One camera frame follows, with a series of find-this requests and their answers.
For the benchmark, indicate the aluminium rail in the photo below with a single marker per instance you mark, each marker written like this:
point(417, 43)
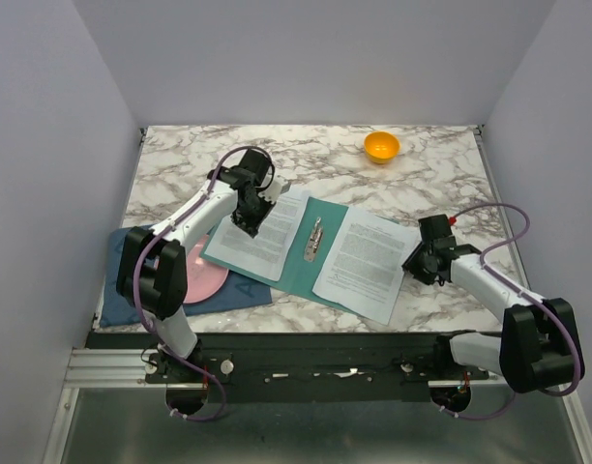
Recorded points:
point(105, 369)

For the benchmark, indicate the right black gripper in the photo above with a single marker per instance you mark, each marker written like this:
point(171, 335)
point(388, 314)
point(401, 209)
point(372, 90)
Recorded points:
point(412, 264)

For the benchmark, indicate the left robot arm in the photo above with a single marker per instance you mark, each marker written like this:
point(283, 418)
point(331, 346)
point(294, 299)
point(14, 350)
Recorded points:
point(152, 274)

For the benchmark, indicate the pink plate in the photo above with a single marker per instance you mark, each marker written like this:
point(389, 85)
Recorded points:
point(204, 278)

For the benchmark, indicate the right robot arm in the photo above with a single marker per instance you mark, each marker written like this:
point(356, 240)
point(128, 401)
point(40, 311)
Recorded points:
point(538, 348)

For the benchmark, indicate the black mounting base bar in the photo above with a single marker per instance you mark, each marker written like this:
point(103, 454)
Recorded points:
point(303, 368)

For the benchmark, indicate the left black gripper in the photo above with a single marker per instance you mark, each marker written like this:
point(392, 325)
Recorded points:
point(252, 228)

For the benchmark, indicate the orange bowl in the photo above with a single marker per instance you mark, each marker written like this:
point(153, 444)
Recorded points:
point(381, 147)

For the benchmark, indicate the chrome folder clip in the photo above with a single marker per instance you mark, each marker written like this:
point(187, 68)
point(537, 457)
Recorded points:
point(314, 240)

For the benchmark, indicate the teal folder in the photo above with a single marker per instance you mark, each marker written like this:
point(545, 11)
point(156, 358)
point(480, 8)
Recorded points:
point(299, 276)

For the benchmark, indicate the printed paper sheet bottom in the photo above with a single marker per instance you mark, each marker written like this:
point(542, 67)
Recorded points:
point(363, 268)

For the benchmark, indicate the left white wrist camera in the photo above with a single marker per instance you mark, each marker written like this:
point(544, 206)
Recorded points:
point(277, 187)

